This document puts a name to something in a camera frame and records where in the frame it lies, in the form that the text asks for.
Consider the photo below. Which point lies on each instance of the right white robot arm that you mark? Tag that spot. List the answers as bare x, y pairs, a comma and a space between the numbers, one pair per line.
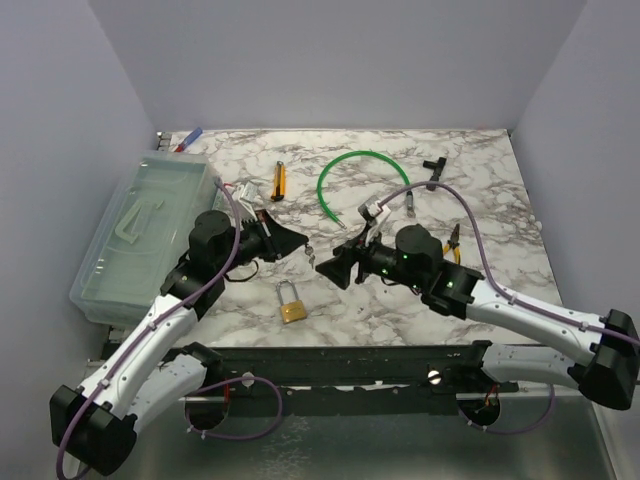
596, 355

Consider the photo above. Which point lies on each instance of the green cable lock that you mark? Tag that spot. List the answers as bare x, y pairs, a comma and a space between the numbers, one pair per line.
355, 175

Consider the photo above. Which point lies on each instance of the yellow handled pliers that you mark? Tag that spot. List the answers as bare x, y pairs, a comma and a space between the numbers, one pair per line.
452, 245

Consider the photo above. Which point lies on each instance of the black T-shaped tool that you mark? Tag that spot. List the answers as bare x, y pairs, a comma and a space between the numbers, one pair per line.
436, 167

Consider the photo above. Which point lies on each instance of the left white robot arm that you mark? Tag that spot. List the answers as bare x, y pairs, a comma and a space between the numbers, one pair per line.
99, 421

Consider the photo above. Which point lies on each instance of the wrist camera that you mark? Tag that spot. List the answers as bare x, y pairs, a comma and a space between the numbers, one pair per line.
247, 192
375, 215

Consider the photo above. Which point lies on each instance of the clear plastic storage box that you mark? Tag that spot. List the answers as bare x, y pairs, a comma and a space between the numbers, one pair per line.
141, 236

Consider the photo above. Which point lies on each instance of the yellow utility knife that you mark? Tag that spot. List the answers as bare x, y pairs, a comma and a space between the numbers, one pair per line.
279, 182

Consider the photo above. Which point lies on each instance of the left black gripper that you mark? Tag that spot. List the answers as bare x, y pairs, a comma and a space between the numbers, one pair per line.
278, 241

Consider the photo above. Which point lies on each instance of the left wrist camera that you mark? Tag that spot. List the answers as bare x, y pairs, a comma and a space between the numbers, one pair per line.
247, 192

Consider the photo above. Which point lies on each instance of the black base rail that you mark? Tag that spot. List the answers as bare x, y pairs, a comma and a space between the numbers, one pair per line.
319, 381

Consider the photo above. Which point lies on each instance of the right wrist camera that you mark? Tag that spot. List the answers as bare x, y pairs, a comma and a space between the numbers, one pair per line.
375, 215

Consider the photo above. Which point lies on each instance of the brass padlock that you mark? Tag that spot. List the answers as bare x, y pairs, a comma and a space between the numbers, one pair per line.
290, 311

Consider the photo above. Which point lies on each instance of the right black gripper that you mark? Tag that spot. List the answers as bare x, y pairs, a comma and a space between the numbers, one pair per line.
338, 269

